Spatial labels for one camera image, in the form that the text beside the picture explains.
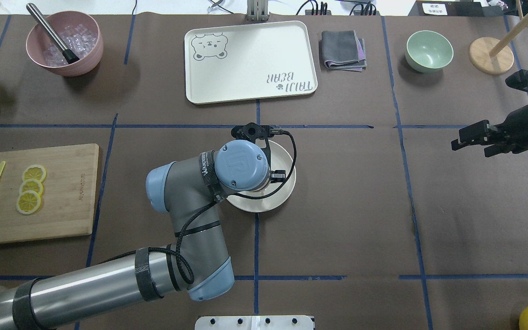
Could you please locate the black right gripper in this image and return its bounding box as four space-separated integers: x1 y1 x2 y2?
451 121 528 158

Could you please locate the cream bear tray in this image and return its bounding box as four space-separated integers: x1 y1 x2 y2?
184 21 318 105

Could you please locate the green bowl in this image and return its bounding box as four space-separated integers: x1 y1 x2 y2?
405 31 454 73

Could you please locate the metal black-tipped muddler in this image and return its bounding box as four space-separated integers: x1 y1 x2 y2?
26 3 80 64

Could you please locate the lemon slice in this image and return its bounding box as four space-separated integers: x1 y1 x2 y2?
16 191 42 215
22 164 47 182
19 178 44 196

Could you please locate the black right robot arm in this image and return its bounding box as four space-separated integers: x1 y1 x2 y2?
451 69 528 157

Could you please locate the pink bowl with ice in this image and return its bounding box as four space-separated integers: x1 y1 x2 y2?
26 11 104 77

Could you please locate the folded grey purple cloth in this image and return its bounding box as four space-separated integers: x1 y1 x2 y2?
320 31 367 72

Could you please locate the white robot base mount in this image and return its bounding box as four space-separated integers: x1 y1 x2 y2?
194 315 316 330

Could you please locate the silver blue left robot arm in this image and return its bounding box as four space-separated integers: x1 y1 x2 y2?
0 140 272 330

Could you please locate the bamboo cutting board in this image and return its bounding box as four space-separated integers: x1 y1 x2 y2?
0 143 100 244

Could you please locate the aluminium frame post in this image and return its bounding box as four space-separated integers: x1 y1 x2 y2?
247 0 270 22

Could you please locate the wooden mug stand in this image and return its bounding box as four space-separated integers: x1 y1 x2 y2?
468 13 528 75

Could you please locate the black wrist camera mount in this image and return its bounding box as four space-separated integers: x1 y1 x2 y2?
231 122 278 152

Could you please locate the round cream plate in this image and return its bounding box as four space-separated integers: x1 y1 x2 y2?
225 140 297 213

